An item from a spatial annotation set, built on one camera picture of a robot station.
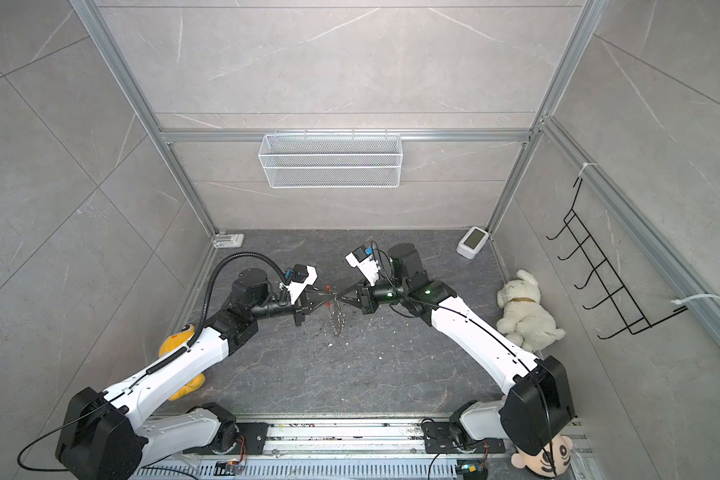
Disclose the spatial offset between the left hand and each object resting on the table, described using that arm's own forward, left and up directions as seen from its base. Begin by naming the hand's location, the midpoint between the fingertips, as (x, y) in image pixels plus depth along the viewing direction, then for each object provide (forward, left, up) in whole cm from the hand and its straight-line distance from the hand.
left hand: (332, 289), depth 72 cm
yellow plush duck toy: (-4, +45, -18) cm, 49 cm away
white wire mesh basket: (+50, +2, +4) cm, 50 cm away
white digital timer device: (+33, -51, -22) cm, 64 cm away
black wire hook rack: (-8, -63, +7) cm, 64 cm away
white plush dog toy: (-3, -54, -15) cm, 56 cm away
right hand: (-2, -2, -1) cm, 3 cm away
